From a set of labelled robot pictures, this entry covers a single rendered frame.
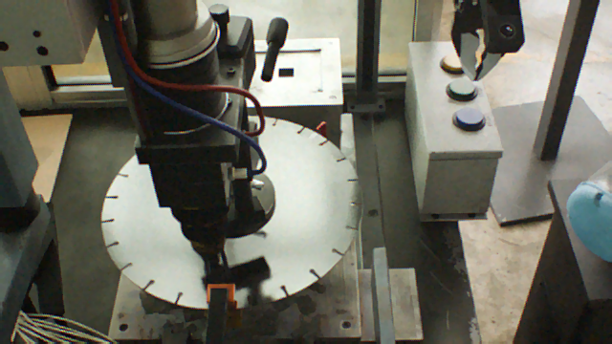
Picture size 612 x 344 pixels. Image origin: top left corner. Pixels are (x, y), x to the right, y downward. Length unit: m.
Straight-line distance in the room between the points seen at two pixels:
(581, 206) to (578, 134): 1.55
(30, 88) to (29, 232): 0.66
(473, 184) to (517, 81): 1.63
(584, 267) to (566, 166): 1.26
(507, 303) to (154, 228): 1.29
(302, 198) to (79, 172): 0.52
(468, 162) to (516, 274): 1.03
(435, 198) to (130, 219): 0.47
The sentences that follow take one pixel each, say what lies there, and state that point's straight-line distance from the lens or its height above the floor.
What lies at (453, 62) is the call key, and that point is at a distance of 1.22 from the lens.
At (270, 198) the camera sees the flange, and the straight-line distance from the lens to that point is 0.91.
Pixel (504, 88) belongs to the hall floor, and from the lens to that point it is 2.69.
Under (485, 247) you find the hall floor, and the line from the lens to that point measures 2.13.
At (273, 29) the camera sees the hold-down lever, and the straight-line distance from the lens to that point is 0.72.
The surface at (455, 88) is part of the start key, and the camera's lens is 1.16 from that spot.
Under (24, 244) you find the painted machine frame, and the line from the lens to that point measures 0.81.
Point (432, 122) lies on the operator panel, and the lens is 1.11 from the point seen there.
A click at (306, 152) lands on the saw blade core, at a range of 0.98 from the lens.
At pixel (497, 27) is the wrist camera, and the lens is 0.93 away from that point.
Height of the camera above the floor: 1.62
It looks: 45 degrees down
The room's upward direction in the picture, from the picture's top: 3 degrees counter-clockwise
